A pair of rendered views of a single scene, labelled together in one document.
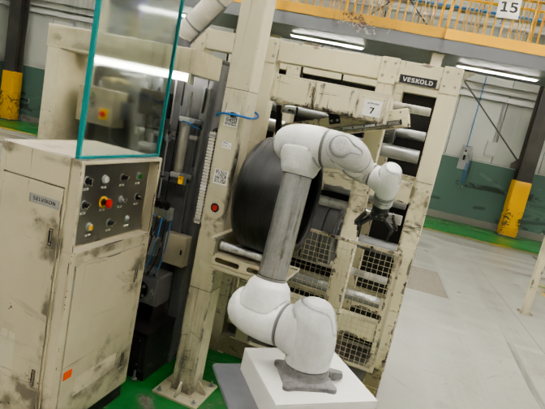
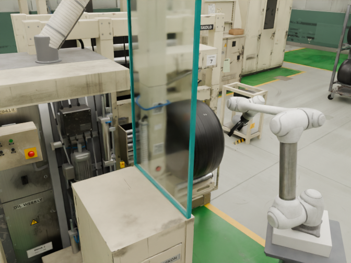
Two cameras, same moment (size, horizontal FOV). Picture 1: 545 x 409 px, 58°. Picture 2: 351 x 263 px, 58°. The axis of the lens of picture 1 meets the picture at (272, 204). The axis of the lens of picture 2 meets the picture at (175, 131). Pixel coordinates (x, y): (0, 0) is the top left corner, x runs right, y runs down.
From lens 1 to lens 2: 2.13 m
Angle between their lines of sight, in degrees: 50
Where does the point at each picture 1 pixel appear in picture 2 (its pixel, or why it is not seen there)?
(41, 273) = not seen: outside the picture
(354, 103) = (201, 60)
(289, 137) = (292, 125)
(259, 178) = (208, 140)
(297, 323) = (316, 208)
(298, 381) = (317, 229)
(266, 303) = (300, 210)
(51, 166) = (167, 237)
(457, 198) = not seen: hidden behind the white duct
